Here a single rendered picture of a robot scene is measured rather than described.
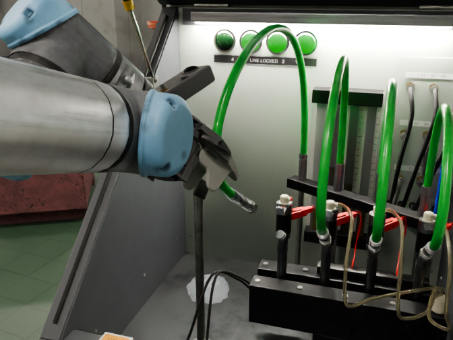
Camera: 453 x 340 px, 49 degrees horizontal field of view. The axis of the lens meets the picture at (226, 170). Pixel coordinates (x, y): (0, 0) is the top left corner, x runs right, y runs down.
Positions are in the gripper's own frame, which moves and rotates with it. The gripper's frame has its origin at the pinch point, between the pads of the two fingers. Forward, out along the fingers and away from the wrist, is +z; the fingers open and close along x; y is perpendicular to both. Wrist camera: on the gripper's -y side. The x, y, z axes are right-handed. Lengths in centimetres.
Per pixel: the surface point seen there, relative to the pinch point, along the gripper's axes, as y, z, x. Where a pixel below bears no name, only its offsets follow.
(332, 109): -11.5, 2.1, 13.2
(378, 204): -1.3, 10.5, 19.3
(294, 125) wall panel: -28.7, 28.0, -15.5
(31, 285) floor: 19, 93, -207
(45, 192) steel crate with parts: -39, 97, -258
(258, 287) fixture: 9.8, 24.8, -6.8
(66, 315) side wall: 26.9, 2.6, -24.9
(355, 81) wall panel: -37.8, 25.9, -1.9
